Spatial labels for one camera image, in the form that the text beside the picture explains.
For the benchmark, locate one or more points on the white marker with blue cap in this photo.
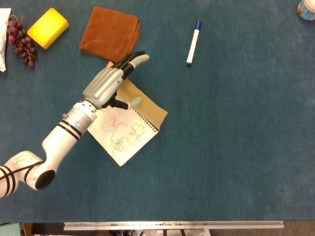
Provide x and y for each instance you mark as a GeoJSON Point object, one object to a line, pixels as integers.
{"type": "Point", "coordinates": [193, 46]}

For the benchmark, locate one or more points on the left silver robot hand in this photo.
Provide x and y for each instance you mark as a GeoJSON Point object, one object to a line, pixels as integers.
{"type": "Point", "coordinates": [104, 83]}

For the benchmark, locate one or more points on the white snack bag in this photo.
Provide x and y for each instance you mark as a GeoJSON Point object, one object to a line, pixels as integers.
{"type": "Point", "coordinates": [3, 37]}

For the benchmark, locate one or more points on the aluminium table edge rail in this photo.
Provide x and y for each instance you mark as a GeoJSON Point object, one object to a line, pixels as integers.
{"type": "Point", "coordinates": [172, 225]}

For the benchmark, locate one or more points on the teal box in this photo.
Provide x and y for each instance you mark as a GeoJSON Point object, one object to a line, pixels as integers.
{"type": "Point", "coordinates": [8, 229]}

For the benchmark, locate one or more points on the jar with white lid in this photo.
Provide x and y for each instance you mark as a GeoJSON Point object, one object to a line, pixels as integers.
{"type": "Point", "coordinates": [307, 9]}

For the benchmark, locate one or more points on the brown folded cloth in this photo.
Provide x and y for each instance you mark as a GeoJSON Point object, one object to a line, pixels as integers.
{"type": "Point", "coordinates": [109, 34]}

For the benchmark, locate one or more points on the yellow sponge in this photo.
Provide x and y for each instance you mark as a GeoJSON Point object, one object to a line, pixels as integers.
{"type": "Point", "coordinates": [48, 28]}

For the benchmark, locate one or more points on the tan spiral notebook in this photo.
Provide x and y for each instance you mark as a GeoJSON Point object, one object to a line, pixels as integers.
{"type": "Point", "coordinates": [133, 145]}

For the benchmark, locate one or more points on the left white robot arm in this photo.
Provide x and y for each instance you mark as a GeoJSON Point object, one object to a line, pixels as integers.
{"type": "Point", "coordinates": [61, 137]}

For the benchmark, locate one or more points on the dark red grape bunch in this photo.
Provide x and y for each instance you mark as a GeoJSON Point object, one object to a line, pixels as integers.
{"type": "Point", "coordinates": [23, 41]}

